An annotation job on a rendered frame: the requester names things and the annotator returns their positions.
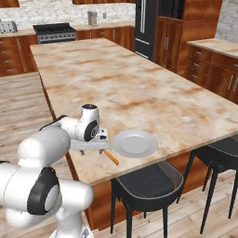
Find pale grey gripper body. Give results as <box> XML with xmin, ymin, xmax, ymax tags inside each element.
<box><xmin>69</xmin><ymin>137</ymin><xmax>112</xmax><ymax>152</ymax></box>

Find grey round plate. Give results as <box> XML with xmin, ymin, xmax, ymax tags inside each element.
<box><xmin>112</xmin><ymin>129</ymin><xmax>159</xmax><ymax>159</ymax></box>

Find wooden kitchen island base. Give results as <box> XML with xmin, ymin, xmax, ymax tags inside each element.
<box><xmin>39</xmin><ymin>74</ymin><xmax>212</xmax><ymax>232</ymax></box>

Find black stool with grey rim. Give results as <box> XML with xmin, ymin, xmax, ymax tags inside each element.
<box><xmin>176</xmin><ymin>134</ymin><xmax>238</xmax><ymax>235</ymax></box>
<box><xmin>110</xmin><ymin>160</ymin><xmax>185</xmax><ymax>238</ymax></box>

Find wooden base cupboards with doors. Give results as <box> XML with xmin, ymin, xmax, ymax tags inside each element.
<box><xmin>75</xmin><ymin>25</ymin><xmax>137</xmax><ymax>52</ymax></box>

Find wooden base cupboards with drawers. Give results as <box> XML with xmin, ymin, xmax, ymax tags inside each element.
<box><xmin>0</xmin><ymin>33</ymin><xmax>39</xmax><ymax>78</ymax></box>

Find black and steel range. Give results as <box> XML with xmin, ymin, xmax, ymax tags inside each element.
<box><xmin>32</xmin><ymin>22</ymin><xmax>78</xmax><ymax>45</ymax></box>

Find grey knife block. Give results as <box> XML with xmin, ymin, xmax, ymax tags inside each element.
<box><xmin>86</xmin><ymin>10</ymin><xmax>99</xmax><ymax>27</ymax></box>

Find black fridge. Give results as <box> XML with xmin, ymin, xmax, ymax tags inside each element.
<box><xmin>133</xmin><ymin>0</ymin><xmax>160</xmax><ymax>62</ymax></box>

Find tall wooden cupboard unit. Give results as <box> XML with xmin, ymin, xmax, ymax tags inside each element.
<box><xmin>153</xmin><ymin>0</ymin><xmax>224</xmax><ymax>76</ymax></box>

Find silver toaster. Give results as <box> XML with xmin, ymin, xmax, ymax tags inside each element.
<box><xmin>0</xmin><ymin>20</ymin><xmax>19</xmax><ymax>34</ymax></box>

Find black built-in oven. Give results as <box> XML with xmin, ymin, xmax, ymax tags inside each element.
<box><xmin>157</xmin><ymin>0</ymin><xmax>187</xmax><ymax>20</ymax></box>

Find wooden base cupboards, long handles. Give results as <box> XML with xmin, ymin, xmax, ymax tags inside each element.
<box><xmin>183</xmin><ymin>44</ymin><xmax>238</xmax><ymax>105</ymax></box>

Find wooden wall cupboards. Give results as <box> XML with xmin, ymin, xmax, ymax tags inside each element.
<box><xmin>0</xmin><ymin>0</ymin><xmax>20</xmax><ymax>9</ymax></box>

